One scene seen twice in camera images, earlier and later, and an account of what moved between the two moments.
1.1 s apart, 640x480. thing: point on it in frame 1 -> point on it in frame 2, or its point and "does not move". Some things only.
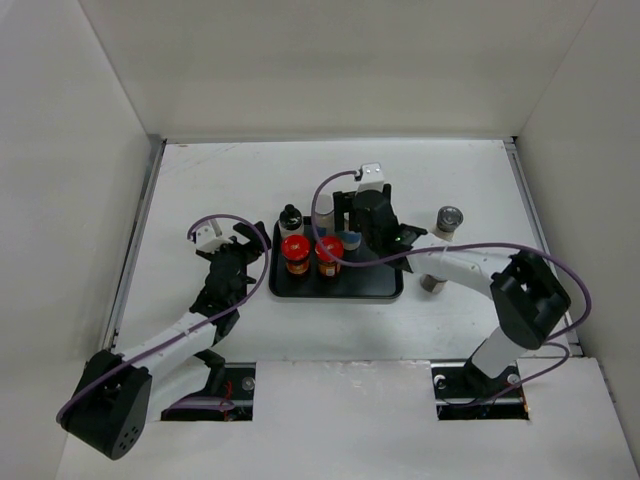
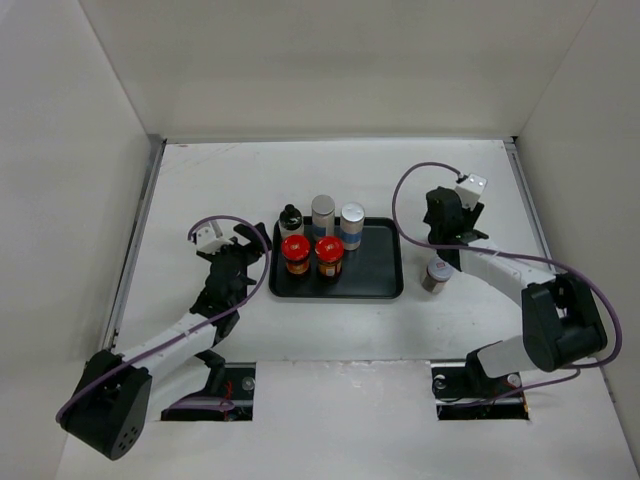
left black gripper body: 244,253 does not move
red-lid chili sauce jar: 296,251 does not move
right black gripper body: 344,204 -> 472,217
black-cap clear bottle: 290,222 does not move
